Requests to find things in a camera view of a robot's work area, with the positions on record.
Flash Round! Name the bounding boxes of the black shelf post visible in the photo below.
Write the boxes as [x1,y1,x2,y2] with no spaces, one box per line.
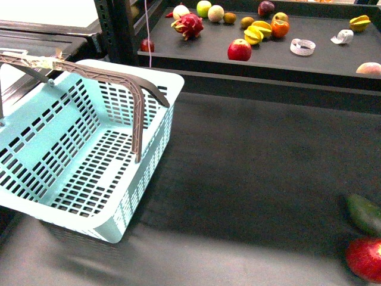
[94,0,139,66]

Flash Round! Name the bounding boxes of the light blue plastic basket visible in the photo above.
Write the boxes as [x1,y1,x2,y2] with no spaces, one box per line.
[1,60,184,243]

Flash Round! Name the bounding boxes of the yellow star fruit front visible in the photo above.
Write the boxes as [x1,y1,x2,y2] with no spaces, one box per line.
[244,26,264,45]

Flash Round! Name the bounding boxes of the yellow star fruit behind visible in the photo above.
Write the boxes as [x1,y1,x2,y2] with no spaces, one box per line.
[252,20,272,38]

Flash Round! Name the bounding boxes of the pink dragon fruit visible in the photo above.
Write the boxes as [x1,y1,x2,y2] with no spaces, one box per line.
[171,13,204,41]

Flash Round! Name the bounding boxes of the yellow star fruit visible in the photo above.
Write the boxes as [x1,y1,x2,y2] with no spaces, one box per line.
[349,15,371,32]
[252,20,272,38]
[244,26,264,45]

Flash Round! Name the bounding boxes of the pale round melon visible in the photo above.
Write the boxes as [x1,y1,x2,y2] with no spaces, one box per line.
[208,5,224,23]

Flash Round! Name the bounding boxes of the red apple on table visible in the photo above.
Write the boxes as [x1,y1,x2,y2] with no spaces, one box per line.
[345,237,380,284]

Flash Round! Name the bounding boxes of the chest freezer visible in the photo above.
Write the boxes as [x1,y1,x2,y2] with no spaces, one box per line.
[1,1,106,57]

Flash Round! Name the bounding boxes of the black fruit tray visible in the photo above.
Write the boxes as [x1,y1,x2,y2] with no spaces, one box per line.
[138,1,380,91]

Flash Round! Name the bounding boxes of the yellow star fruit far right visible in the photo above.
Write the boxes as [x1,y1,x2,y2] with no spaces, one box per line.
[349,15,371,32]

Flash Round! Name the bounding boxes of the white foam net ring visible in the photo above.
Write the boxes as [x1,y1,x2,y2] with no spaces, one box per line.
[290,38,317,57]

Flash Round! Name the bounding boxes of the small dark red plum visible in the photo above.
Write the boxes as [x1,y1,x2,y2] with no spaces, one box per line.
[140,38,155,52]

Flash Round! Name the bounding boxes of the white hanging cable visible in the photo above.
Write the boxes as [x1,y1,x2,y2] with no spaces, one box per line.
[143,0,153,69]

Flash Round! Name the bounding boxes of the green apple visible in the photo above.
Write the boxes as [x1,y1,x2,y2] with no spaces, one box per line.
[196,0,212,18]

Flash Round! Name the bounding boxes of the crumpled white foam net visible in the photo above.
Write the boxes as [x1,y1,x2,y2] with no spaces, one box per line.
[330,29,354,45]

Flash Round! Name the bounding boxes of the white pomegranate fruit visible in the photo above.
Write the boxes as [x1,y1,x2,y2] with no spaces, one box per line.
[173,4,190,20]

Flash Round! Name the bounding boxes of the green avocado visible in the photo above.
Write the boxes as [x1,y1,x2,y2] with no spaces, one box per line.
[346,194,380,237]

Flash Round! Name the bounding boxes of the red yellow apple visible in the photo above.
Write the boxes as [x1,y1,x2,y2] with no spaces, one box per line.
[272,12,289,22]

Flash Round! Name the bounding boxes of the orange persimmon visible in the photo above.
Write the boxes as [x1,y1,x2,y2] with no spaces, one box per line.
[270,20,290,38]

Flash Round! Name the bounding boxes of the pale peach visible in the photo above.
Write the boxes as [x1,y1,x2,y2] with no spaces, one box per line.
[356,62,381,76]

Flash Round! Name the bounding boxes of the brown basket handle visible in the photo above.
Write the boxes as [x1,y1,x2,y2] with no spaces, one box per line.
[1,51,170,163]

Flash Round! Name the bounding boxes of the large red apple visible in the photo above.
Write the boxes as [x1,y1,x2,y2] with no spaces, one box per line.
[227,39,252,61]

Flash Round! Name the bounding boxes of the brown kiwi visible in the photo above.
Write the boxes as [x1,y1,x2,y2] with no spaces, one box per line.
[223,12,236,24]
[240,16,255,29]

